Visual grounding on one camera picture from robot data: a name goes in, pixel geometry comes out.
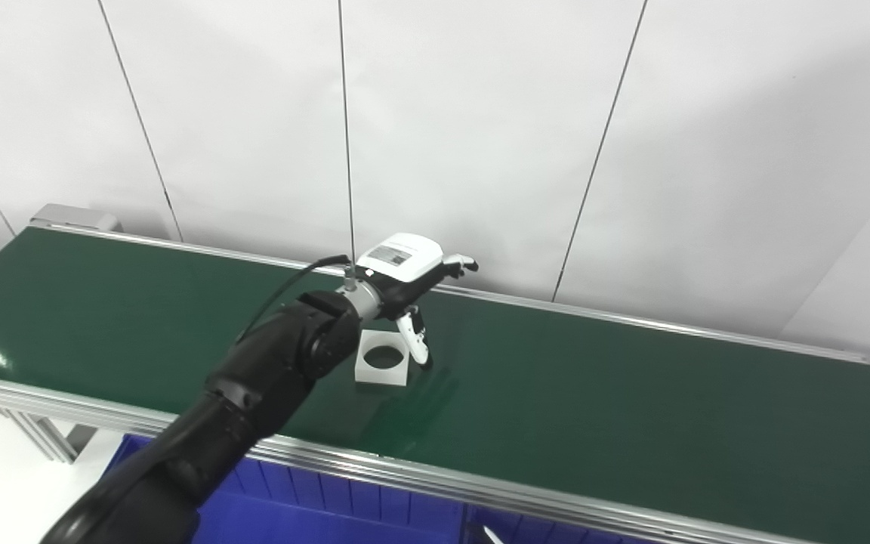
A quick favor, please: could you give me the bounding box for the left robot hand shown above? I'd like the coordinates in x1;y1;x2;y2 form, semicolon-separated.
356;233;480;369

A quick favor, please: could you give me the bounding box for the white square part with hole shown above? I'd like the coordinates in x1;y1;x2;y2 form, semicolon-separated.
354;329;413;387

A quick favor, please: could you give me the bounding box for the blue plastic bin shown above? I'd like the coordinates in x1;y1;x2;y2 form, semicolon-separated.
103;433;474;544
465;505;632;544

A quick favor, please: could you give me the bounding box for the green conveyor belt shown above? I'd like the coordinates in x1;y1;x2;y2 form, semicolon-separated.
0;219;870;544
0;227;870;544

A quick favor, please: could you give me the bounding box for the grey conveyor motor housing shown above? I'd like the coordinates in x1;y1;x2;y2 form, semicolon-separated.
31;204;122;233

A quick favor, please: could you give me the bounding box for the aluminium conveyor support leg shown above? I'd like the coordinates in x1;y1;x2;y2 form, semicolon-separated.
0;408;100;464

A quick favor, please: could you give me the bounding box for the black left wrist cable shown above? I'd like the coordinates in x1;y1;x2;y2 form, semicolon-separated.
235;255;353;345

